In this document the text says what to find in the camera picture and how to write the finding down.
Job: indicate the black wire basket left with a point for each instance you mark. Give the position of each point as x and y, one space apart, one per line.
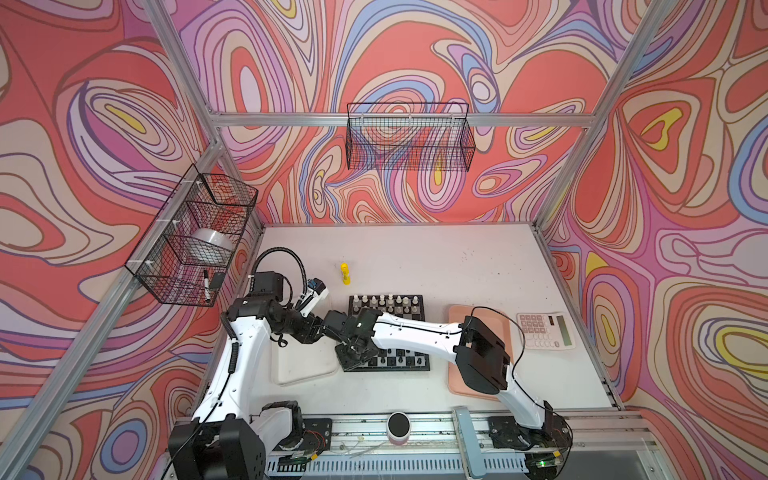
168 262

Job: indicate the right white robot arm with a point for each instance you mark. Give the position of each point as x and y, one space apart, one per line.
477 352

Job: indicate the clear tape roll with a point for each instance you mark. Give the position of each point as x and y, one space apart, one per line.
214 238

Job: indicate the pink plastic tray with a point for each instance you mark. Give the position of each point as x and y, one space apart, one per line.
499 324

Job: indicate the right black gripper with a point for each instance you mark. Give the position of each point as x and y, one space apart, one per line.
346 362

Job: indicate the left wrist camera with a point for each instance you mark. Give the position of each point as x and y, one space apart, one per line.
316 292

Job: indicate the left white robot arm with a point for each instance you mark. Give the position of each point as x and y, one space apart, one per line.
224 439

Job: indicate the black pink round speaker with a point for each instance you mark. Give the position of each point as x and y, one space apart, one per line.
398 428

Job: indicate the grey blue rail bracket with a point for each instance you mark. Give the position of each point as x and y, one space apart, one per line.
468 444

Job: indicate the pink white calculator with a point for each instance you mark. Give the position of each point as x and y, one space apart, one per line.
546 331

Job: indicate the white plastic tray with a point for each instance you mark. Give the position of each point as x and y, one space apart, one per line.
295 363

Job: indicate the black wire basket back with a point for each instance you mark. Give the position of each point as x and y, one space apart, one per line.
409 136

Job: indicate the yellow glue stick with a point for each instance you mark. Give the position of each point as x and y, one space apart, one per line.
345 271

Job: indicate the black white chess board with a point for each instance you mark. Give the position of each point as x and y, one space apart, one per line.
392 360

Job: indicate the black marker pen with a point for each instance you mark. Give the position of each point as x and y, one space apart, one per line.
206 286

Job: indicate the black wire basket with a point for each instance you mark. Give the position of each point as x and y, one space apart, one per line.
409 136
168 262

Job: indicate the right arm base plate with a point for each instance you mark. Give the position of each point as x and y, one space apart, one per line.
505 432

